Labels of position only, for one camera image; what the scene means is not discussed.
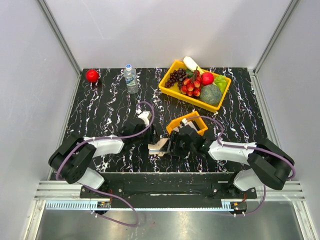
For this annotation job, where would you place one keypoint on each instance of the purple grape bunch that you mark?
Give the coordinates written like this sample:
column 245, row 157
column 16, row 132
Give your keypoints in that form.
column 177, row 76

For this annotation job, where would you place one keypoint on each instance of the clear plastic water bottle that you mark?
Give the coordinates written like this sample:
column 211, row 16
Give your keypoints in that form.
column 130, row 76

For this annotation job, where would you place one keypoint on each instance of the red apple in tray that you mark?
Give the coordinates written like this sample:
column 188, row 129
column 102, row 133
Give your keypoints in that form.
column 207, row 78

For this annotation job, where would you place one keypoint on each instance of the white radish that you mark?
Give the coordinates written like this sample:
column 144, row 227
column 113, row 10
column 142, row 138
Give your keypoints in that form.
column 190, row 63

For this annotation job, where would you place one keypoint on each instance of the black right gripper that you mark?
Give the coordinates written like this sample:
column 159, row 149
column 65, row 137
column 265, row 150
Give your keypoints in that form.
column 174, row 137

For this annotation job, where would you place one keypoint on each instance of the credit card stack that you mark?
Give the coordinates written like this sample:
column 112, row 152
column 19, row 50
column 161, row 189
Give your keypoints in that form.
column 194, row 125

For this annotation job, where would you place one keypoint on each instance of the large yellow fruit tray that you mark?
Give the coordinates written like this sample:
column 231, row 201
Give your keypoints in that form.
column 175, row 92

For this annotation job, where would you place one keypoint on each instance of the green netted melon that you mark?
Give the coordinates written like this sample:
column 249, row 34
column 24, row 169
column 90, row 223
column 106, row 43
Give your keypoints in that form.
column 210, row 94

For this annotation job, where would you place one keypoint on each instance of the small yellow card bin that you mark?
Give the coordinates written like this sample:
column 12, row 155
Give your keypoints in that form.
column 178, row 123

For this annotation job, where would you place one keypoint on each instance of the green leafy vegetable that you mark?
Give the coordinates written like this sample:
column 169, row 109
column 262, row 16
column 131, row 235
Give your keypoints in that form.
column 221, row 82

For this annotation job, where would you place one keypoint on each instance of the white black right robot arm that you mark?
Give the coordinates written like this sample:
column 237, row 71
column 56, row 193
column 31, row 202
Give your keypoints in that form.
column 269, row 165

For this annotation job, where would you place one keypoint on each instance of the red apple on table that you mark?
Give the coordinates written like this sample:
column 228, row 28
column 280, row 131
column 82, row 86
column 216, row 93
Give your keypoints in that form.
column 92, row 76

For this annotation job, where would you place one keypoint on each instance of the beige leather card holder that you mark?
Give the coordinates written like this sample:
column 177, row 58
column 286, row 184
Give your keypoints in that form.
column 158, row 148

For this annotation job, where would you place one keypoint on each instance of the aluminium frame rail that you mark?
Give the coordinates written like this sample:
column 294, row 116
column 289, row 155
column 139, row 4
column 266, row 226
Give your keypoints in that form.
column 44, row 7

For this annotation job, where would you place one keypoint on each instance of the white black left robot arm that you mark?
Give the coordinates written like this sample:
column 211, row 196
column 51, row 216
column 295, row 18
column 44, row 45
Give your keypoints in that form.
column 72, row 159

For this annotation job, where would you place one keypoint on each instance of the red cherry bunch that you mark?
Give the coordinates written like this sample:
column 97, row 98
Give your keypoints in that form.
column 191, row 86

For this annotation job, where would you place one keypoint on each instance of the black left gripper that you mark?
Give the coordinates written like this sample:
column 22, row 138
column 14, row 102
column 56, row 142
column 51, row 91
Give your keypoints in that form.
column 151, row 138

